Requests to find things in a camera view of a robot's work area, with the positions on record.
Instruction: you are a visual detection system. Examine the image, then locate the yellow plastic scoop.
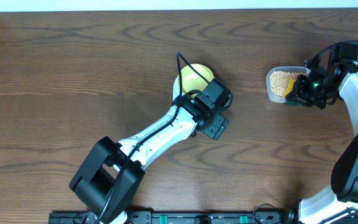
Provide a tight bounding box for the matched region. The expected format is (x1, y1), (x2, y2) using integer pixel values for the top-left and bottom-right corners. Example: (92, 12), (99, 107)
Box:
(283, 77), (296, 97)

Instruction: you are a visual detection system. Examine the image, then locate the yellow plastic bowl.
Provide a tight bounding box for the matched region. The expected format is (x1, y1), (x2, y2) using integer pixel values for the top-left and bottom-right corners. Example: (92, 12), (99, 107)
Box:
(181, 63), (214, 95)

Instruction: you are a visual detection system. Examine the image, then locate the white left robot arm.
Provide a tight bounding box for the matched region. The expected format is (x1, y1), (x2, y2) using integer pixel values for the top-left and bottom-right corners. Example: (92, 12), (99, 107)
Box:
(69, 78), (233, 223)

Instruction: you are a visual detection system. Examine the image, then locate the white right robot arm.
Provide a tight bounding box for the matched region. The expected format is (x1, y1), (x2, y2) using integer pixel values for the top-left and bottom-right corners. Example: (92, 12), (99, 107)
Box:
(282, 40), (358, 223)

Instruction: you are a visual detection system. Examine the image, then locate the white digital kitchen scale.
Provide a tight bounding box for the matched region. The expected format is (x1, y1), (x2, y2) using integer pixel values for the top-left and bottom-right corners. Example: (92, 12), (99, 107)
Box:
(172, 76), (198, 138)

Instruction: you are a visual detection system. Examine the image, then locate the clear plastic soybean container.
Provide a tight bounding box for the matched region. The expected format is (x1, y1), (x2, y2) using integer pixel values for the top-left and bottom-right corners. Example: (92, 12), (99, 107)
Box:
(266, 66), (310, 103)

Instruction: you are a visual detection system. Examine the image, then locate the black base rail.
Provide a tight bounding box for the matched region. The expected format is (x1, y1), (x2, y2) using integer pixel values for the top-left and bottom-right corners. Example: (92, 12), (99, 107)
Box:
(48, 207), (296, 224)

